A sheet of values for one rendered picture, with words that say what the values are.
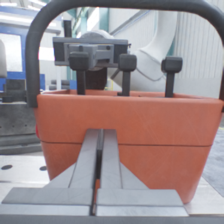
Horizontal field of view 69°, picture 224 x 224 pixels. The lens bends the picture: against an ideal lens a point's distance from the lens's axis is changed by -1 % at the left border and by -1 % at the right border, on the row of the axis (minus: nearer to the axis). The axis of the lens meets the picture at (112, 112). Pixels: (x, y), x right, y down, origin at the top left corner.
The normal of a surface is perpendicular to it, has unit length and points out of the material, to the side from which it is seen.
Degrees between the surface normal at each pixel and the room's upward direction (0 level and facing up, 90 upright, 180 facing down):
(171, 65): 90
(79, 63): 103
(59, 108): 97
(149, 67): 91
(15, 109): 90
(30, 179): 0
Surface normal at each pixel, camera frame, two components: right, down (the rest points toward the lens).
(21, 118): 0.40, 0.17
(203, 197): 0.04, -0.99
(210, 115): 0.02, 0.29
